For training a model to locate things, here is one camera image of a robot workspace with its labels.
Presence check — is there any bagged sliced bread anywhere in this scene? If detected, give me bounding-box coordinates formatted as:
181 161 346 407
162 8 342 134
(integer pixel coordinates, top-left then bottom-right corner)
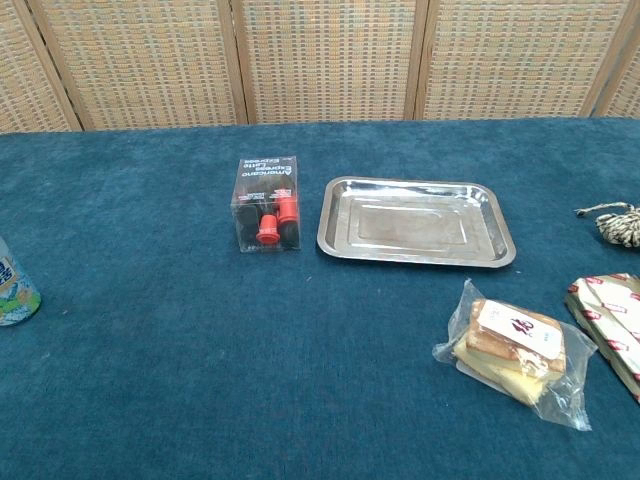
432 278 599 432

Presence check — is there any silver metal tray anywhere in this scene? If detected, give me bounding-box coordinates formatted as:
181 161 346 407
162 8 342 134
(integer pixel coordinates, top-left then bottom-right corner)
316 175 517 269

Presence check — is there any clear coffee capsule box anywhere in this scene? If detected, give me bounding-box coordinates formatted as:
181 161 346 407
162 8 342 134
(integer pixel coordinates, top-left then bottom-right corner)
230 155 303 254

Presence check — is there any blue table cloth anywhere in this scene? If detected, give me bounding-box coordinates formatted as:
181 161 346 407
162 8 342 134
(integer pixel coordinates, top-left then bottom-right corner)
0 117 640 480

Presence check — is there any woven folding screen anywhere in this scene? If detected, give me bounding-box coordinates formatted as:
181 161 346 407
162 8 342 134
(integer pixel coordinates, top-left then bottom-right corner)
0 0 640 133

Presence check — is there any beige twine bundle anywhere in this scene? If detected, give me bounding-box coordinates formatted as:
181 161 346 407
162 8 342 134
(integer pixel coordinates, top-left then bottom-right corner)
574 201 640 250

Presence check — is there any gold red foil packet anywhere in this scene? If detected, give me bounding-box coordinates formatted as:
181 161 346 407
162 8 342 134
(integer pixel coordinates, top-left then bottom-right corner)
564 272 640 404

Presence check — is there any blue green drink can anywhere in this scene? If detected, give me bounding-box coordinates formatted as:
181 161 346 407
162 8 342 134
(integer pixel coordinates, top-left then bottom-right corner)
0 236 43 328

